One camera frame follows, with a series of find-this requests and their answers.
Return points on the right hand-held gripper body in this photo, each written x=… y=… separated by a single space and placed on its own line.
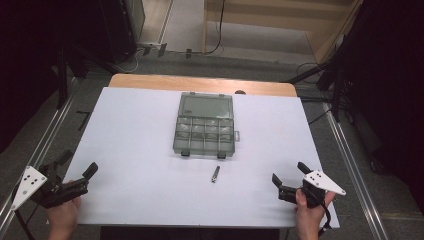
x=316 y=186

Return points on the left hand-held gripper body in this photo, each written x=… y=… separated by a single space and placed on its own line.
x=53 y=191

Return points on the person's left hand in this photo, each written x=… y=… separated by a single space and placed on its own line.
x=63 y=218

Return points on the black metal stand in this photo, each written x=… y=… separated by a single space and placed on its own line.
x=336 y=83
x=62 y=80

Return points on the person's right hand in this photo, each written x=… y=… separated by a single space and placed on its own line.
x=308 y=220

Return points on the power strip with plugs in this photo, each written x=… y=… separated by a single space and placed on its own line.
x=155 y=48

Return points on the aluminium floor rail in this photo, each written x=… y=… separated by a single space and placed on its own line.
x=353 y=173
x=36 y=153

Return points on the black cabinet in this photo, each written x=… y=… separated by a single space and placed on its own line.
x=118 y=30

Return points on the clear grey compartment organizer box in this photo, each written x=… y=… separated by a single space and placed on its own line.
x=204 y=133

